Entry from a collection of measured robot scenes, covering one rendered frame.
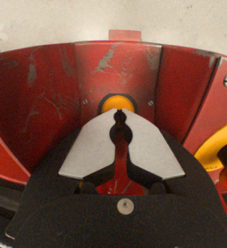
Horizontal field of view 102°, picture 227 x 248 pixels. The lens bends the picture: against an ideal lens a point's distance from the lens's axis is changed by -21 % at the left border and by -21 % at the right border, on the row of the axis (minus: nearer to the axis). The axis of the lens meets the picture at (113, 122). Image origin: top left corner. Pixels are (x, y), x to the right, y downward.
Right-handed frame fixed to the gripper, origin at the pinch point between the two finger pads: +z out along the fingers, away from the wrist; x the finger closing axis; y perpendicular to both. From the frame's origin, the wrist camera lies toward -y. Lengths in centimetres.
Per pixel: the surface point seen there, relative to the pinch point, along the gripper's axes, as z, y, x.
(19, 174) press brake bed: -0.7, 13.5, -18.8
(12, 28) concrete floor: 71, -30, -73
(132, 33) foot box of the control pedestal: 71, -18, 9
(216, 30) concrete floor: 71, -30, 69
